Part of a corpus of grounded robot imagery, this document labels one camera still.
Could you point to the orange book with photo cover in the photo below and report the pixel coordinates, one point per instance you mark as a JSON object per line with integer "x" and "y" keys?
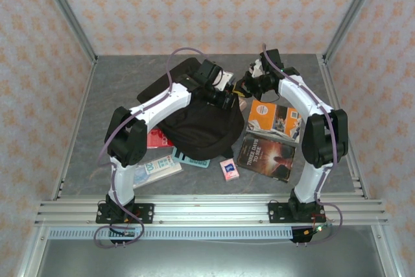
{"x": 262, "y": 111}

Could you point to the black fabric backpack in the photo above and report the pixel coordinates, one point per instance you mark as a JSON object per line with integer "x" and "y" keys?
{"x": 201, "y": 131}

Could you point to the dark Three Days book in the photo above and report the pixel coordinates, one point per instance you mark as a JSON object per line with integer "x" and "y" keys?
{"x": 259, "y": 157}

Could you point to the small pink card box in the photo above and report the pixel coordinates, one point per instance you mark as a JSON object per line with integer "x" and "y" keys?
{"x": 229, "y": 170}

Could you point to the teal packet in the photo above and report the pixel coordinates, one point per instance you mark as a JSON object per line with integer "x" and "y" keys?
{"x": 194, "y": 163}

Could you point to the red book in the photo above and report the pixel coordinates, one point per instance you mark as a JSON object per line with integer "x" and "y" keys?
{"x": 155, "y": 139}

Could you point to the clear plastic pouch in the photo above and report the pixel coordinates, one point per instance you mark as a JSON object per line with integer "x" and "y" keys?
{"x": 159, "y": 168}

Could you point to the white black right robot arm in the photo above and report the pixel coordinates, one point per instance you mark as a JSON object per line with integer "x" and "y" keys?
{"x": 306, "y": 183}

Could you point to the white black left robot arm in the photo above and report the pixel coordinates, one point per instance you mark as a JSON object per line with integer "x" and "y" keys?
{"x": 168, "y": 105}

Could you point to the small circuit board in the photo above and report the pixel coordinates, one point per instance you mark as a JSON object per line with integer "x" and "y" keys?
{"x": 316, "y": 230}
{"x": 124, "y": 233}

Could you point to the grey metal sheet panel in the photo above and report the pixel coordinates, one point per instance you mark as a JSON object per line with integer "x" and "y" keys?
{"x": 207, "y": 260}

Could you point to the aluminium frame post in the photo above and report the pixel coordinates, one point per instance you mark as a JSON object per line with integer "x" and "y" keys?
{"x": 353, "y": 7}
{"x": 65, "y": 7}

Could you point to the wide aluminium mounting rail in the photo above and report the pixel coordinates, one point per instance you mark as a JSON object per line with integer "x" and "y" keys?
{"x": 210, "y": 212}

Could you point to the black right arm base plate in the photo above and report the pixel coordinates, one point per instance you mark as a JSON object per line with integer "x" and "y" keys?
{"x": 275, "y": 213}

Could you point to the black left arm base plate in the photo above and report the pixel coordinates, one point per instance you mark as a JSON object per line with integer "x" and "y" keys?
{"x": 146, "y": 213}

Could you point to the aluminium frame leg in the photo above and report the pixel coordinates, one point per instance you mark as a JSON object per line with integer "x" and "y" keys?
{"x": 30, "y": 257}
{"x": 387, "y": 254}

